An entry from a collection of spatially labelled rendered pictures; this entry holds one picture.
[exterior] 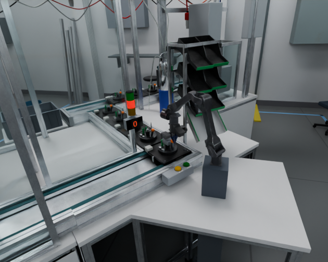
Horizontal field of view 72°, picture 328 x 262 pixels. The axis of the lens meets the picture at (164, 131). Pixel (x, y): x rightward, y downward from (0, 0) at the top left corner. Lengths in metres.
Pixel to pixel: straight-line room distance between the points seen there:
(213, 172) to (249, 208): 0.28
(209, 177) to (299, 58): 4.33
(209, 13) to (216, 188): 1.79
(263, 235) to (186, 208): 0.40
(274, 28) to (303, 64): 0.94
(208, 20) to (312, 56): 3.23
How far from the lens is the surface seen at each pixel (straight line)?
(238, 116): 3.03
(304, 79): 5.50
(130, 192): 1.35
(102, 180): 1.51
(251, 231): 1.29
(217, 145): 1.27
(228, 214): 1.34
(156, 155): 1.57
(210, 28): 2.60
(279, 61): 5.31
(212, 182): 1.34
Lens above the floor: 1.81
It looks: 26 degrees down
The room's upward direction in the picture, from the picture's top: 3 degrees counter-clockwise
